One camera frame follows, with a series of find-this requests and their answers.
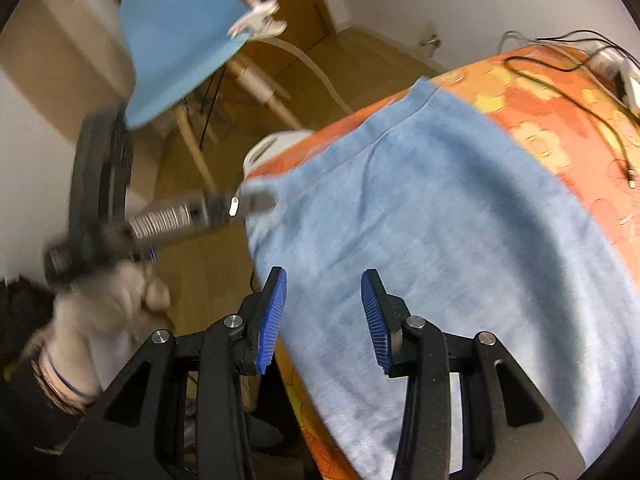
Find light blue denim pants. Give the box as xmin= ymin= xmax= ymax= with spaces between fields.
xmin=243 ymin=79 xmax=639 ymax=479

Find gloved left hand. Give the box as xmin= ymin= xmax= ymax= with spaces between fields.
xmin=37 ymin=260 xmax=172 ymax=408

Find blue seat wooden chair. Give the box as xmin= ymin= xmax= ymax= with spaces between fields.
xmin=119 ymin=0 xmax=302 ymax=191

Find white power strip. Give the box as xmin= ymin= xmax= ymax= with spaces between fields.
xmin=589 ymin=48 xmax=639 ymax=117

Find black cable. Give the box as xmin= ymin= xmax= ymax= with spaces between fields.
xmin=502 ymin=54 xmax=637 ymax=189

